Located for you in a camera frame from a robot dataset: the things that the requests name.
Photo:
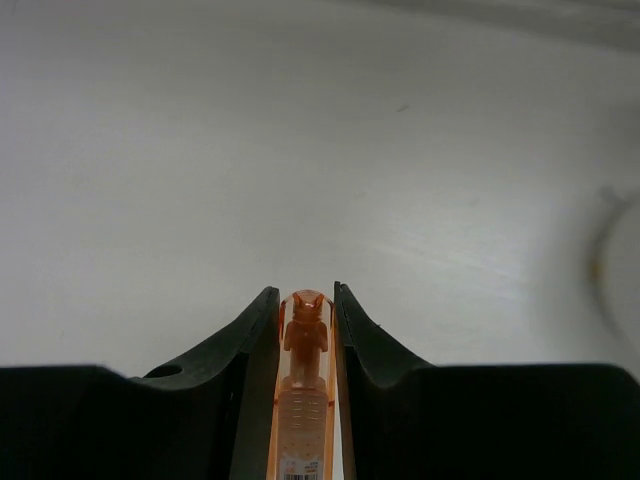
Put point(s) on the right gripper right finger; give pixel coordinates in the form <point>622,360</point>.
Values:
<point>404,418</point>

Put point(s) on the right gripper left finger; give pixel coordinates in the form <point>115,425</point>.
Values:
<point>205,414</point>

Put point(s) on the orange highlighter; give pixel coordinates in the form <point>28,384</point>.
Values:
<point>309,432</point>

